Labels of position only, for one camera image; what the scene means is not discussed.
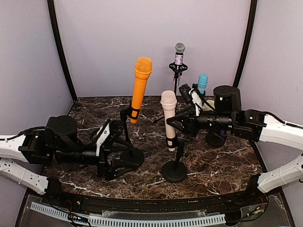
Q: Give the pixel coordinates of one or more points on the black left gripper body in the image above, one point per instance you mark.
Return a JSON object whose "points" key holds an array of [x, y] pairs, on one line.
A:
{"points": [[104, 167]]}

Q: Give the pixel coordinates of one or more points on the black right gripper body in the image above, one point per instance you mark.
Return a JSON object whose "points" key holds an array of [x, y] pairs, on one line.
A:
{"points": [[193, 128]]}

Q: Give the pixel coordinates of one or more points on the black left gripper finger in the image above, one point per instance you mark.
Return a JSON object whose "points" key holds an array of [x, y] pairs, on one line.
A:
{"points": [[121, 145], [120, 167]]}

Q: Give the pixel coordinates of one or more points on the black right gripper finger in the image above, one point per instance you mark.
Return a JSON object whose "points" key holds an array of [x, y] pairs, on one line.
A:
{"points": [[180, 113], [179, 125]]}

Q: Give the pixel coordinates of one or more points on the black round-base stand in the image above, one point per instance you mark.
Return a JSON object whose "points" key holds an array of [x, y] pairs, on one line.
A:
{"points": [[175, 171], [214, 139], [133, 156]]}

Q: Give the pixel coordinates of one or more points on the orange microphone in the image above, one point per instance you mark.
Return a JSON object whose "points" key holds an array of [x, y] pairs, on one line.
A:
{"points": [[143, 70]]}

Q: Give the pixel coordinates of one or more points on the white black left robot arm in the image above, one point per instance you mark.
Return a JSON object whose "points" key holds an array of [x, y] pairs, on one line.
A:
{"points": [[41, 145]]}

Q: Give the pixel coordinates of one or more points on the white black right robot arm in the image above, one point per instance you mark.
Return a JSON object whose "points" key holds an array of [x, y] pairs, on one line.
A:
{"points": [[252, 125]]}

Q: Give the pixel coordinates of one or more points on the black round-base stand, purple mic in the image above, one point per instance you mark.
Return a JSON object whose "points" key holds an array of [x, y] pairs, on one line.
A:
{"points": [[214, 139]]}

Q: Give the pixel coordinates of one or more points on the light blue microphone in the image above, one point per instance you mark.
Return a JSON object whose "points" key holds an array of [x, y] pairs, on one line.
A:
{"points": [[202, 83]]}

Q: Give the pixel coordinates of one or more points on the black tripod microphone stand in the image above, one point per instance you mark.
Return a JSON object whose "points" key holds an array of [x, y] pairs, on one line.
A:
{"points": [[175, 89]]}

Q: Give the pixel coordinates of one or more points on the glitter silver microphone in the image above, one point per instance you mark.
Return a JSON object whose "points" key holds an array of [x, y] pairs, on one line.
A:
{"points": [[178, 62]]}

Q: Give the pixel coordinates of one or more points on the cream ceramic mug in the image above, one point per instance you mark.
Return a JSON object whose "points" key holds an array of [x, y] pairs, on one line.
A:
{"points": [[209, 105]]}

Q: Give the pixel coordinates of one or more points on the small circuit board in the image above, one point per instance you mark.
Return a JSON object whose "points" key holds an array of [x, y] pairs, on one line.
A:
{"points": [[77, 218]]}

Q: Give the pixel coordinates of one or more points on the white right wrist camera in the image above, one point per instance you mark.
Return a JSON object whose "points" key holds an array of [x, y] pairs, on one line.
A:
{"points": [[192, 95]]}

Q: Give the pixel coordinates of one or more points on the white slotted cable duct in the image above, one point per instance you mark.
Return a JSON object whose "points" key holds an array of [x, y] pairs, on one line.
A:
{"points": [[130, 220]]}

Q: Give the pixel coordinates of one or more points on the black table edge rail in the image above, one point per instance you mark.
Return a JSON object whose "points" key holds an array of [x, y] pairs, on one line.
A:
{"points": [[99, 196]]}

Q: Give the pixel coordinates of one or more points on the black enclosure frame post right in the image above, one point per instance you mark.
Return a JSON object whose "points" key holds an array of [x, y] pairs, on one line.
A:
{"points": [[250, 21]]}

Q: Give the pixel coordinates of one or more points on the black enclosure frame post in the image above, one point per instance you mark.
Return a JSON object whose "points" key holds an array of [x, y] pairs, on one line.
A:
{"points": [[60, 50], [250, 21]]}

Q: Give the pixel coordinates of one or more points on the black enclosure frame post left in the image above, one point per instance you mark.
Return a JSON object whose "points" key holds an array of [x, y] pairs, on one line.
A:
{"points": [[60, 50]]}

